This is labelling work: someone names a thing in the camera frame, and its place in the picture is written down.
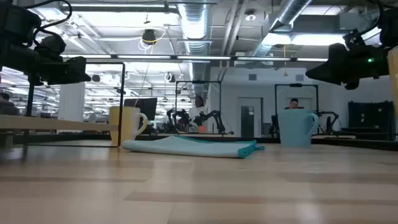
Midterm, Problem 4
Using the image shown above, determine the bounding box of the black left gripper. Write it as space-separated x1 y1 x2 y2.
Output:
29 56 92 86

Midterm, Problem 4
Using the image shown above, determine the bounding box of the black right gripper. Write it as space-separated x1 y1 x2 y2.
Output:
305 43 371 91

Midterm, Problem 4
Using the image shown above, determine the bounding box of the light blue mug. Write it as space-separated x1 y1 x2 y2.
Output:
277 109 320 148

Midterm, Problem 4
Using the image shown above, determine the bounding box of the yellow mug white handle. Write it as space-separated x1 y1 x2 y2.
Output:
108 106 149 146

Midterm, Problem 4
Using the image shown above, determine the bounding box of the white room pillar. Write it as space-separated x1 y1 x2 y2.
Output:
57 82 86 123

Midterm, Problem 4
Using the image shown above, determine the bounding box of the person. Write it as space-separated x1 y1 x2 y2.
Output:
188 95 209 133
284 97 305 111
0 91 21 117

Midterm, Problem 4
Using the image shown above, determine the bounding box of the black background cabinet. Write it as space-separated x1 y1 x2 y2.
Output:
347 100 396 141

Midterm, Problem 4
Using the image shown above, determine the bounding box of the large cream white mug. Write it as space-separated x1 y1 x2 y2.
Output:
386 45 398 118

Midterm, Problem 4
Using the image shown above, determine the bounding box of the black background monitor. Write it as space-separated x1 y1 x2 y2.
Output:
123 97 159 123

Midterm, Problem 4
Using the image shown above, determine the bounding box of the grey background door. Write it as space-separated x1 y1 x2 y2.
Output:
237 96 264 139

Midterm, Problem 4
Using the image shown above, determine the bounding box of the long LED light bar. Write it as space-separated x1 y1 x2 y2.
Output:
60 54 330 63

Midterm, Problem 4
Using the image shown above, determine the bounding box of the light blue cloth teal trim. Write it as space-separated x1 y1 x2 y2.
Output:
121 134 266 159

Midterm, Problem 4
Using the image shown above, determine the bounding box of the black background station frame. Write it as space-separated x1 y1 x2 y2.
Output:
274 82 320 135
175 80 223 136

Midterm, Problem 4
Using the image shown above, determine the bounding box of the yellow hanging cord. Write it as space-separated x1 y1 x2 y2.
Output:
282 44 289 78

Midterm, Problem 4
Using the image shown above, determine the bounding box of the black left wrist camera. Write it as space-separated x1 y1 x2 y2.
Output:
33 33 67 62

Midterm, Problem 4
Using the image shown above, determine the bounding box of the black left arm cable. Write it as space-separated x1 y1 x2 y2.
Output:
24 0 73 39

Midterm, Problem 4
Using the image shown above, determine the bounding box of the silver ribbed air duct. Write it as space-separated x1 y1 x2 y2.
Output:
176 0 213 98
248 0 313 57

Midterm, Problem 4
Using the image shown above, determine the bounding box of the black ceiling-mounted camera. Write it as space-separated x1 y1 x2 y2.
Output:
141 28 157 45

